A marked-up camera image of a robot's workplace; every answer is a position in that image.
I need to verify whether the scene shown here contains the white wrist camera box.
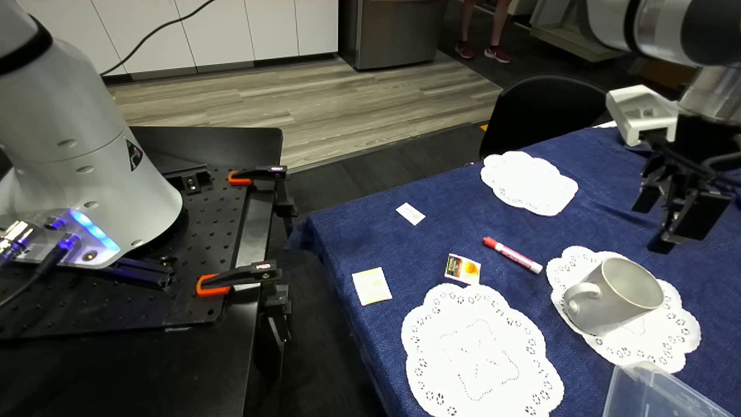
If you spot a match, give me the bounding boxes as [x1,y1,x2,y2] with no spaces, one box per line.
[605,83,679,146]

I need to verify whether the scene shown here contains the pale yellow sticky note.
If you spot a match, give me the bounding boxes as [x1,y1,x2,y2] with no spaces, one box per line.
[352,266,392,307]

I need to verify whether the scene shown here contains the white doily mat middle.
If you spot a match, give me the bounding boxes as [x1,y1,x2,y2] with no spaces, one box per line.
[401,282,566,417]

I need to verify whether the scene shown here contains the clear plastic container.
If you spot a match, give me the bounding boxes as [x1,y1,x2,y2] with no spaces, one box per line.
[603,366,735,417]

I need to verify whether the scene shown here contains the small yellow picture card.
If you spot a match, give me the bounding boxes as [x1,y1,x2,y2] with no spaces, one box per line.
[444,252,482,286]

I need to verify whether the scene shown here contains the orange black clamp far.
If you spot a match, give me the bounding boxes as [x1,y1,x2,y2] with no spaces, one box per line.
[227,165,286,188]

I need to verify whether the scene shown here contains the blue denim tablecloth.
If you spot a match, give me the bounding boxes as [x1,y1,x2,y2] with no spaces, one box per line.
[292,128,741,417]

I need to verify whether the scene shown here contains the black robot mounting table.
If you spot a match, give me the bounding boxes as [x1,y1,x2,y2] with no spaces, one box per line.
[0,128,286,417]

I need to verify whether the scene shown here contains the orange black clamp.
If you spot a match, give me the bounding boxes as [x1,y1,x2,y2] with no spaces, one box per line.
[227,165,286,188]
[194,259,277,299]

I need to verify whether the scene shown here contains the orange black clamp near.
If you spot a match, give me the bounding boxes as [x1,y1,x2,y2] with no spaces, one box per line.
[194,259,277,299]

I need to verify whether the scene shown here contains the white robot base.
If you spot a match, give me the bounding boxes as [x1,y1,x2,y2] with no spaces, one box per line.
[0,0,182,268]

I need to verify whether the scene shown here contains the small white paper card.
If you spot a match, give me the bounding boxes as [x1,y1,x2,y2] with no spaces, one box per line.
[396,202,425,224]

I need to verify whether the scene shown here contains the white ceramic mug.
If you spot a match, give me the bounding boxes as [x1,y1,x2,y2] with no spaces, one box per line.
[560,258,665,336]

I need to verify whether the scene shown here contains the white doily mat near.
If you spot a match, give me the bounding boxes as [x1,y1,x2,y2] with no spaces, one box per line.
[480,151,578,217]

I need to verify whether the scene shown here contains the red white marker pen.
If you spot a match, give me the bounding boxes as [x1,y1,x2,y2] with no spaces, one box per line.
[482,237,544,275]

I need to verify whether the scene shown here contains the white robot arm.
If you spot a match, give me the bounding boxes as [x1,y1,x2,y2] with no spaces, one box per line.
[585,0,741,252]

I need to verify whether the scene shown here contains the black office chair right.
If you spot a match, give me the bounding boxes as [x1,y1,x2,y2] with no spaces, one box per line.
[480,76,607,158]

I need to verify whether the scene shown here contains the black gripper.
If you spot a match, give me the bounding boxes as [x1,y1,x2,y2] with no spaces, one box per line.
[632,116,741,255]

